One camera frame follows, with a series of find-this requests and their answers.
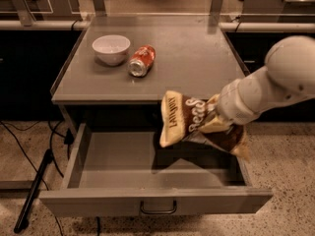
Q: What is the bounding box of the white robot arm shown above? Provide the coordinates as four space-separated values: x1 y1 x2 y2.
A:
199 35 315 133

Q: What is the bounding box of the brown sea salt chip bag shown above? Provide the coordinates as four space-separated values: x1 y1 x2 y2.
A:
159 90 250 160

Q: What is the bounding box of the white ceramic bowl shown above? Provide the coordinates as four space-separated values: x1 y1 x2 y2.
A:
92 34 131 66

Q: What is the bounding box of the black bar on floor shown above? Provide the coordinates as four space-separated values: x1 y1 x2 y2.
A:
14 148 52 234

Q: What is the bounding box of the left background desk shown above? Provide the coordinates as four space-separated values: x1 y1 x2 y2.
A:
0 0 81 21

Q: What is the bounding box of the orange soda can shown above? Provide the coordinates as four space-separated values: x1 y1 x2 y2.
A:
128 45 156 78

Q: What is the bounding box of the grey open top drawer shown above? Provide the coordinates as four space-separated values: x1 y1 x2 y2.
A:
39 124 273 217

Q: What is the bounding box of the white horizontal rail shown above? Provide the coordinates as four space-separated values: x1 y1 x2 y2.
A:
0 19 315 33

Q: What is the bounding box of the right background desk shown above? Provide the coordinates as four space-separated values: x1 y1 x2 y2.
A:
240 0 315 23

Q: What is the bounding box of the grey cabinet with counter top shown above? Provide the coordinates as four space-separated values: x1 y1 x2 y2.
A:
52 15 248 133

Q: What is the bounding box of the dark metal drawer handle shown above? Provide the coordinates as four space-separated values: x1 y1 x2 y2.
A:
140 201 177 215

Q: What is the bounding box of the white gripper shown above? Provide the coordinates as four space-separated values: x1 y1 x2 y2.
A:
198 79 259 134

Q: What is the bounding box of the black floor cable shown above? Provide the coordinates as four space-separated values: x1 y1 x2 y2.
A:
0 119 75 236

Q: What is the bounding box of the background desk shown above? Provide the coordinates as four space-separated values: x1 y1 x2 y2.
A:
0 0 81 21
240 0 315 23

